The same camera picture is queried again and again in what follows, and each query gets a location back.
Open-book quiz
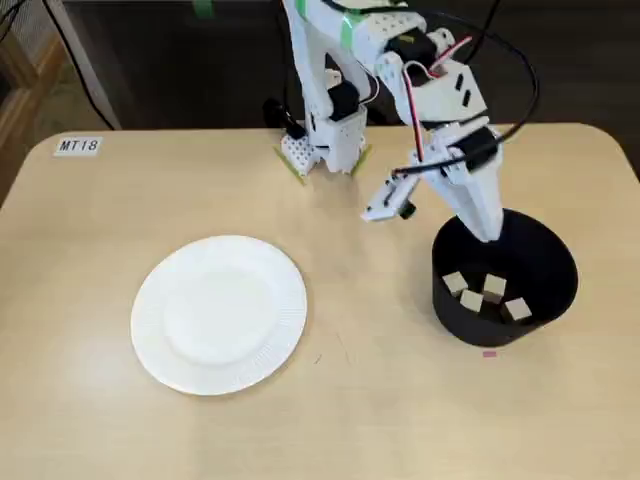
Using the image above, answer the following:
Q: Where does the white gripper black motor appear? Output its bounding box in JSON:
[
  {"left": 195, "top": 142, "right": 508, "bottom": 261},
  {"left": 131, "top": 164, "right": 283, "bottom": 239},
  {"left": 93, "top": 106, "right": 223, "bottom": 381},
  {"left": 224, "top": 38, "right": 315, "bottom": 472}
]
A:
[{"left": 409, "top": 117, "right": 504, "bottom": 244}]

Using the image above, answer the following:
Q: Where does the white cube block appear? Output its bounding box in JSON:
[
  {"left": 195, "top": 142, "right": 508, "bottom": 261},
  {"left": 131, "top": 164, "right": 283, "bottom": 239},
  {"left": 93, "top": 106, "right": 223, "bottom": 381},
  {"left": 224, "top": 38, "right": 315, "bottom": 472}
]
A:
[
  {"left": 442, "top": 272, "right": 469, "bottom": 300},
  {"left": 481, "top": 273, "right": 508, "bottom": 304},
  {"left": 459, "top": 289, "right": 485, "bottom": 315},
  {"left": 503, "top": 297, "right": 533, "bottom": 322}
]

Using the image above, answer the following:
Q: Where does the black pot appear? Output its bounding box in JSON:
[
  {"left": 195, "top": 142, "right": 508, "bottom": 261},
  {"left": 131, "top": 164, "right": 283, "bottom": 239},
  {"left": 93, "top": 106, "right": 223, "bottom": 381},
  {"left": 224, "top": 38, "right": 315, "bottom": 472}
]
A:
[{"left": 430, "top": 207, "right": 580, "bottom": 347}]

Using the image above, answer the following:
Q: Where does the white paper plate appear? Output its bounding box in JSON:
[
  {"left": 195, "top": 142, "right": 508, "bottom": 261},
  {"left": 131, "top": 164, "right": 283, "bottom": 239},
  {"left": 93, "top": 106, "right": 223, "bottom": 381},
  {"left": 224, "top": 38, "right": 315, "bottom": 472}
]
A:
[{"left": 129, "top": 234, "right": 309, "bottom": 396}]

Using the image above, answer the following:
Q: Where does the green base mat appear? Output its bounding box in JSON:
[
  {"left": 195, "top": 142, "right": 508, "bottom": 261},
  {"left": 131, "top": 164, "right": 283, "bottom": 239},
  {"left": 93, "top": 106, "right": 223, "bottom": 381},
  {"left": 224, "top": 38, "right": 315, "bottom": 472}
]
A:
[{"left": 272, "top": 143, "right": 374, "bottom": 187}]

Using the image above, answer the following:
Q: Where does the white MT18 label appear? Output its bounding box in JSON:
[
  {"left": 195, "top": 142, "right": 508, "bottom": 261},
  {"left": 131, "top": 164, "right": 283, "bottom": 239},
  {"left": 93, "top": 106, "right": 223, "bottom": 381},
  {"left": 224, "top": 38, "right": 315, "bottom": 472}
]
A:
[{"left": 53, "top": 137, "right": 103, "bottom": 157}]

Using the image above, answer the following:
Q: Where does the wooden shelf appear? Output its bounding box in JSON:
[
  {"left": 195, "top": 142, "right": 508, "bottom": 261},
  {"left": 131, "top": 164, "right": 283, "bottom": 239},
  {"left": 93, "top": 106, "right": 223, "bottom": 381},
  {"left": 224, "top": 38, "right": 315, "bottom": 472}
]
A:
[{"left": 0, "top": 29, "right": 69, "bottom": 201}]

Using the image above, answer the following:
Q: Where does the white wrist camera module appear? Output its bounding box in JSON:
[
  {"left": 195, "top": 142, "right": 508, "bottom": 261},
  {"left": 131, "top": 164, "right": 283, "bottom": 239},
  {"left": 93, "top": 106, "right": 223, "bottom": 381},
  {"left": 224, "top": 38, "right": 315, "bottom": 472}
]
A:
[{"left": 361, "top": 172, "right": 417, "bottom": 224}]

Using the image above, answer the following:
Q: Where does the red servo wire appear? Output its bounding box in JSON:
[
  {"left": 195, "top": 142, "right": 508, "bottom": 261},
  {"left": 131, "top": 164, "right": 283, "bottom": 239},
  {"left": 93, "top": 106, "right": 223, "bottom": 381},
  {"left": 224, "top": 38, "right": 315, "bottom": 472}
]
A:
[{"left": 402, "top": 36, "right": 474, "bottom": 162}]

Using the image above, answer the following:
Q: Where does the black power cable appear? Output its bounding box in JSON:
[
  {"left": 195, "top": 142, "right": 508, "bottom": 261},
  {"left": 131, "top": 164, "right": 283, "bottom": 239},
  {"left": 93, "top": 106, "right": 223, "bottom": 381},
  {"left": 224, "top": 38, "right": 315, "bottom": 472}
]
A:
[{"left": 469, "top": 0, "right": 502, "bottom": 61}]

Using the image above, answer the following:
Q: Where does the thin black cable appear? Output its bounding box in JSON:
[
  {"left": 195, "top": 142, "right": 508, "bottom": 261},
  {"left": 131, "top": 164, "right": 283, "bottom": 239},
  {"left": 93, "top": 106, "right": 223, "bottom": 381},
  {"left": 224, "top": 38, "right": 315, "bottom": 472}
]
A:
[{"left": 42, "top": 0, "right": 119, "bottom": 130}]

